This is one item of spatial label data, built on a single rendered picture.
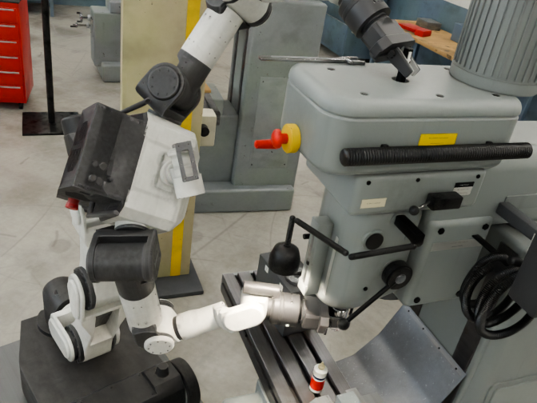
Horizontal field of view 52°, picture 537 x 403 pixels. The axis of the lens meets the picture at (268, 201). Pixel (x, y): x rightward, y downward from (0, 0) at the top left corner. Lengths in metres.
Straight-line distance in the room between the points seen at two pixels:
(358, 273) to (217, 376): 1.78
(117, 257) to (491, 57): 0.91
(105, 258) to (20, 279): 2.31
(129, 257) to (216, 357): 1.84
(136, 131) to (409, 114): 0.61
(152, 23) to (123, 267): 1.70
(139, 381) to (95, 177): 1.08
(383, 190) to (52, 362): 1.51
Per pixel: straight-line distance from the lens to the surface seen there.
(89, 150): 1.28
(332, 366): 1.83
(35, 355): 2.32
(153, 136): 1.34
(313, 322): 1.49
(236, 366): 3.04
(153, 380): 2.14
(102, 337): 2.09
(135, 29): 2.79
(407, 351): 1.87
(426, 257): 1.37
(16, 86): 5.75
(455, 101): 1.17
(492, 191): 1.38
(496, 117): 1.25
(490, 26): 1.27
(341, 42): 8.68
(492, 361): 1.71
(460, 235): 1.39
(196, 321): 1.51
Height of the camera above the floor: 2.21
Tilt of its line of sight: 30 degrees down
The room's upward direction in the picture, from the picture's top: 9 degrees clockwise
